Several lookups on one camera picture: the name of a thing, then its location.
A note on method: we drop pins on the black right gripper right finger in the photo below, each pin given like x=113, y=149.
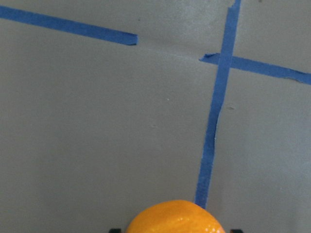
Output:
x=235, y=231

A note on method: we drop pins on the orange mandarin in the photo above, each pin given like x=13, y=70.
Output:
x=176, y=216

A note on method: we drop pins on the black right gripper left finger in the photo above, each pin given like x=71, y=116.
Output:
x=115, y=230

